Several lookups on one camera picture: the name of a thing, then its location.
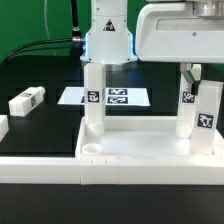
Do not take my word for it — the black cable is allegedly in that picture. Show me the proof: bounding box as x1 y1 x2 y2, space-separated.
2 38 86 63

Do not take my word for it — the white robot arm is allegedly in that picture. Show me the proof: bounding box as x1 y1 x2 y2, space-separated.
81 0 224 94

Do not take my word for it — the white marker plate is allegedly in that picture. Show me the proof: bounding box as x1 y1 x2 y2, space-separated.
58 87 150 106

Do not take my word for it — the white left fence piece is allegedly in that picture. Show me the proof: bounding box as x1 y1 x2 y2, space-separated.
0 115 9 142

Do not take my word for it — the white front fence wall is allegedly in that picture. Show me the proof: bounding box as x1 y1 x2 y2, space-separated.
0 156 224 185

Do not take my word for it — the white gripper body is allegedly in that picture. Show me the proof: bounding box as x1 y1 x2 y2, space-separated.
135 0 224 63

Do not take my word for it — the black vertical cable connector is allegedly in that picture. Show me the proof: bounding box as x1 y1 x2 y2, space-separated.
70 0 80 36

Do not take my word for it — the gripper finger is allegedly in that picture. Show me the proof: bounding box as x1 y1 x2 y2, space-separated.
180 63 200 96

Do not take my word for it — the white desk top tray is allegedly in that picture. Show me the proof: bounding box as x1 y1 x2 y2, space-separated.
75 116 224 160

